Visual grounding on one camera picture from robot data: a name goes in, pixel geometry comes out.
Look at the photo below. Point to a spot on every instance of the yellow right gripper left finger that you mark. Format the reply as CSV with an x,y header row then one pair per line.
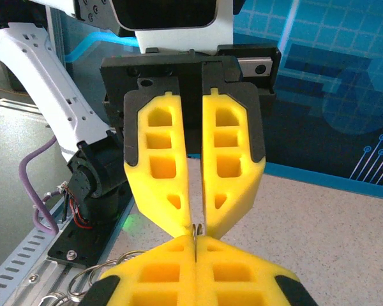
x,y
166,274

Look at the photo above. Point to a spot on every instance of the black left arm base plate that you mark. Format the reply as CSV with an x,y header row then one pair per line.
x,y
79,242

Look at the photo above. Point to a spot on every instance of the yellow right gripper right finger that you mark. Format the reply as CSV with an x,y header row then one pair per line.
x,y
236,274

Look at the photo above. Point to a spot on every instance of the aluminium frame rail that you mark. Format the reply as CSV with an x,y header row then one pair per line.
x,y
41,288

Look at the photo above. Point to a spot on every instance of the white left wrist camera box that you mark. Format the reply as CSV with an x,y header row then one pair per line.
x,y
178,38

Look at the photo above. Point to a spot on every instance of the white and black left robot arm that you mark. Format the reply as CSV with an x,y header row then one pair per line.
x,y
51,83

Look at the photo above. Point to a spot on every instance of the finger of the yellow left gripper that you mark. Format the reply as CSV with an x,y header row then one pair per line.
x,y
210,191
153,188

